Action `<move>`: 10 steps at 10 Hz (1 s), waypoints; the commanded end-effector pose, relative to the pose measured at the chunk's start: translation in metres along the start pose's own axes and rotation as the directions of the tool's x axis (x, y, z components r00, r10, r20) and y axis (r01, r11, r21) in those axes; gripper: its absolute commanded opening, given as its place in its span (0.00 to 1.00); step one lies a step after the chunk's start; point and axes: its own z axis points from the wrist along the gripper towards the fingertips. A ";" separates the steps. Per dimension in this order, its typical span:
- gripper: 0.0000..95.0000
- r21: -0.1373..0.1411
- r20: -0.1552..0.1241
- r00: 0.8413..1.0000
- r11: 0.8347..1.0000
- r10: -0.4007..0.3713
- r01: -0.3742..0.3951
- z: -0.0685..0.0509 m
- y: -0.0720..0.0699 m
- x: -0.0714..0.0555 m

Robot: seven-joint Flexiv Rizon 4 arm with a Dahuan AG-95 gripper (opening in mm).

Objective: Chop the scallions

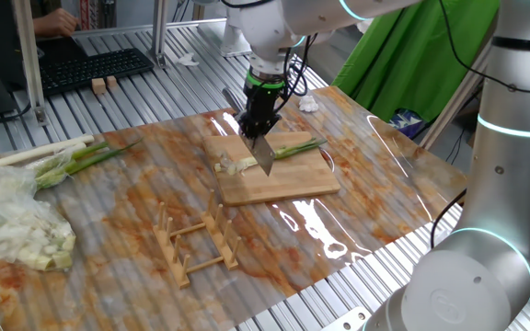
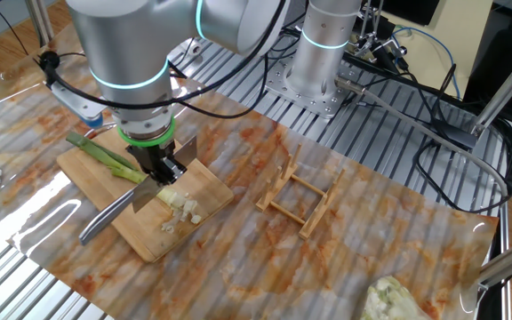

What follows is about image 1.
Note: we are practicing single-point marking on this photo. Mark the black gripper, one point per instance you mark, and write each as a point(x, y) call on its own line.
point(264, 102)

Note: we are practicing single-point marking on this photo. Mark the crumpled white tissue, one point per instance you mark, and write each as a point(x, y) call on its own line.
point(308, 104)
point(187, 60)

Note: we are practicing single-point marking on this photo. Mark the marble pattern plastic mat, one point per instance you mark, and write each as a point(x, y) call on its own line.
point(108, 285)

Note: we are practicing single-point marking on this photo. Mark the blue patterned bag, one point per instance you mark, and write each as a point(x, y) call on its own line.
point(406, 123)

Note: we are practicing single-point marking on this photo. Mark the long white leek stalk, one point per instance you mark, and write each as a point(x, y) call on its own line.
point(39, 149)

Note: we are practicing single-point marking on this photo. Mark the green cloth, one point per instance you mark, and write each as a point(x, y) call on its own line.
point(407, 60)

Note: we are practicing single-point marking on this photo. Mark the steel cleaver knife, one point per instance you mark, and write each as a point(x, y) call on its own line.
point(264, 156)

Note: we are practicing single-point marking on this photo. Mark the green scallion stalk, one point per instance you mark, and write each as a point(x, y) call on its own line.
point(297, 148)

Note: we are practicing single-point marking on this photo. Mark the silver robot mounting plate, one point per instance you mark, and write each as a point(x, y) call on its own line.
point(348, 319)

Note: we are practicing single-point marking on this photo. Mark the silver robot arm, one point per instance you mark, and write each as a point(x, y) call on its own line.
point(513, 161)

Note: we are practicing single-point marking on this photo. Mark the plastic bag of chopped scallions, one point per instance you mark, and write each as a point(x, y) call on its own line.
point(12, 220)

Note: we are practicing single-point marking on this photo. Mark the small wooden block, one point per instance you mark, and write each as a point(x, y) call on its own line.
point(99, 86)
point(111, 81)

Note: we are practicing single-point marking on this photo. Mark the bundle of green scallions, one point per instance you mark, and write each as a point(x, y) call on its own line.
point(81, 163)

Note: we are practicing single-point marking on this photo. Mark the person's hand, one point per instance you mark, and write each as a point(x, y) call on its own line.
point(53, 22)

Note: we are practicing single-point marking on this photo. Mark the black keyboard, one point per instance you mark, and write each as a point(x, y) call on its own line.
point(90, 69)

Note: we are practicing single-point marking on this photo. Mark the black flat device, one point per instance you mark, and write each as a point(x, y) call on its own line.
point(60, 46)

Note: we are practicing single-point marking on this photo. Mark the wooden cutting board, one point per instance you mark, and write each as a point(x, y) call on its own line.
point(292, 181)

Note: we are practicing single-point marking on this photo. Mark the wooden peg rack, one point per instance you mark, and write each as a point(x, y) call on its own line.
point(173, 253)

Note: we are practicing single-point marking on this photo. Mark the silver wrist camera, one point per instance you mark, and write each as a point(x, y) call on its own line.
point(233, 43)

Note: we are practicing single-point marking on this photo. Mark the aluminium frame post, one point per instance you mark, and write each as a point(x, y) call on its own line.
point(159, 32)
point(32, 69)
point(453, 101)

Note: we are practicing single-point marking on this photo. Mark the red white box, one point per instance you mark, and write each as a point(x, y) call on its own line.
point(90, 14)

